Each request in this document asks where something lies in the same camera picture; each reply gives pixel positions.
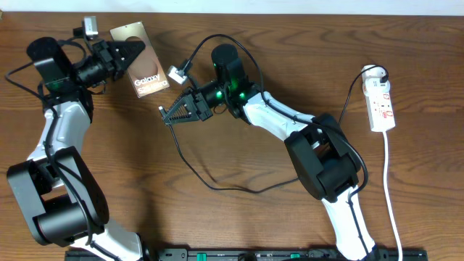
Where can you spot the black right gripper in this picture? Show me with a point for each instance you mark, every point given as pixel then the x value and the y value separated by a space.
pixel 196 105

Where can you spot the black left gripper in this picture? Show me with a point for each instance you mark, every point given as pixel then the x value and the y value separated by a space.
pixel 103 50

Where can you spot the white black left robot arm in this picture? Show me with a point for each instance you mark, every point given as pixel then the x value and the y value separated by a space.
pixel 59 198

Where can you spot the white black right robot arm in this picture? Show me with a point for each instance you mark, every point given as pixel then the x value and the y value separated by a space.
pixel 325 162

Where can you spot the white USB charger plug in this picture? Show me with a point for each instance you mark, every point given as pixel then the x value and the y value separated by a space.
pixel 373 74

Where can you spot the white power strip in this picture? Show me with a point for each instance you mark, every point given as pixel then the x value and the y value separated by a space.
pixel 379 105

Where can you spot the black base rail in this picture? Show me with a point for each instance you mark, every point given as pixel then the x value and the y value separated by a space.
pixel 262 255

